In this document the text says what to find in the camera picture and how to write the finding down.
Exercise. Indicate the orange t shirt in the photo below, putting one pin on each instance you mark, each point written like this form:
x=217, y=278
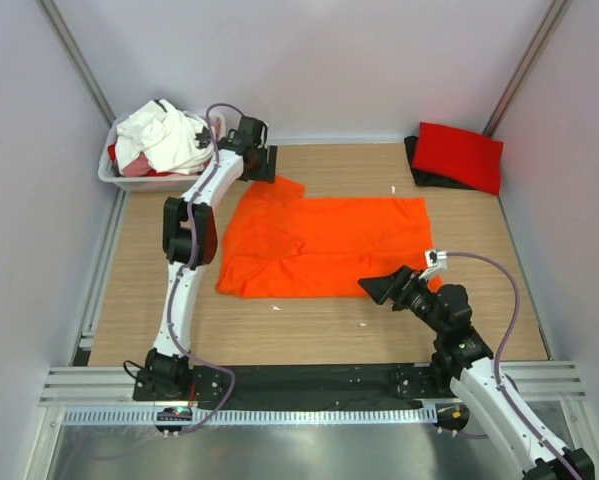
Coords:
x=281, y=244

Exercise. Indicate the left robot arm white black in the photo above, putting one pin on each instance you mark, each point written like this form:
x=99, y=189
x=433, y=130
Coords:
x=190, y=242

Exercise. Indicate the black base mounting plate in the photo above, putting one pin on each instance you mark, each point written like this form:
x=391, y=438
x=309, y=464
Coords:
x=300, y=388

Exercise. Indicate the pink garment in basket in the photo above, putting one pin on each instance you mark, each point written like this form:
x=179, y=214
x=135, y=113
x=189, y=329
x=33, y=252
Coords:
x=139, y=167

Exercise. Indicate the crumpled white t shirt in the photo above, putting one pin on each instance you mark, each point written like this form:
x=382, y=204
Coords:
x=175, y=142

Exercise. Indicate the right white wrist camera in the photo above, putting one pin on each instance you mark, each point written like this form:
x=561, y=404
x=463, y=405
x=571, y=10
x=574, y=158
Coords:
x=436, y=263

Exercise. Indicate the red garment in basket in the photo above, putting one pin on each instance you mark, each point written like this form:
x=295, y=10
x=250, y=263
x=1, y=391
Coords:
x=111, y=150

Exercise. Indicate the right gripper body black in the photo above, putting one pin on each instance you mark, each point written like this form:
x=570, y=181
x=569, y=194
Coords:
x=416, y=298

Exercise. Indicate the folded black t shirt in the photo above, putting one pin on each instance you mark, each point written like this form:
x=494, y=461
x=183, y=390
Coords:
x=426, y=179

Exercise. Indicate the folded red t shirt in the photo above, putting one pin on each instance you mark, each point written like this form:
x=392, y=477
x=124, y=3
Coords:
x=465, y=156

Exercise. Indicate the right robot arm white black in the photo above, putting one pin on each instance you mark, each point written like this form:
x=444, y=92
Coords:
x=464, y=364

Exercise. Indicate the white plastic basket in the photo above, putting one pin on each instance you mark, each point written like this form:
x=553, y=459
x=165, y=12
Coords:
x=107, y=172

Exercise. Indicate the slotted grey cable duct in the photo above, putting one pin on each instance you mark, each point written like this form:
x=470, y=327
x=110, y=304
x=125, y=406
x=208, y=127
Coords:
x=182, y=417

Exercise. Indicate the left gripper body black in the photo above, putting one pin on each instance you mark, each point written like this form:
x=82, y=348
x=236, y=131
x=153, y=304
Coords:
x=260, y=169

